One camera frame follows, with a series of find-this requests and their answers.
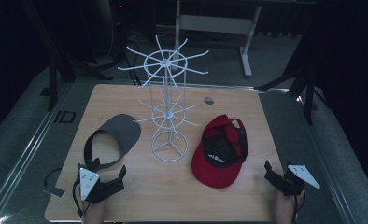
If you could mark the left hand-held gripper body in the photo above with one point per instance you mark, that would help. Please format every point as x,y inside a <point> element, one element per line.
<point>88,183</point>

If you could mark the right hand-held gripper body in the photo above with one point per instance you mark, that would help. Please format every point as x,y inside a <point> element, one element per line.
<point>303,175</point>

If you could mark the grey sun visor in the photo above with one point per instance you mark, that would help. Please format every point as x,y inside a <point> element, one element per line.
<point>124,127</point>

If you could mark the red baseball cap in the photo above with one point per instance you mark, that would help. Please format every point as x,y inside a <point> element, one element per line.
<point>210,174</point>

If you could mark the person's left hand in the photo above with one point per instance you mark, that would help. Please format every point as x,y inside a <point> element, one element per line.
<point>95,213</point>

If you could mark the person's right hand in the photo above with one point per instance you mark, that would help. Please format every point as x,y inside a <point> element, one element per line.
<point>285,208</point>

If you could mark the small grey metal tab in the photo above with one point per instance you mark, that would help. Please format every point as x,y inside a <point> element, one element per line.
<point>54,192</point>

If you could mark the white metal desk frame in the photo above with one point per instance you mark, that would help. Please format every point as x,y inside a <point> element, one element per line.
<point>216,24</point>

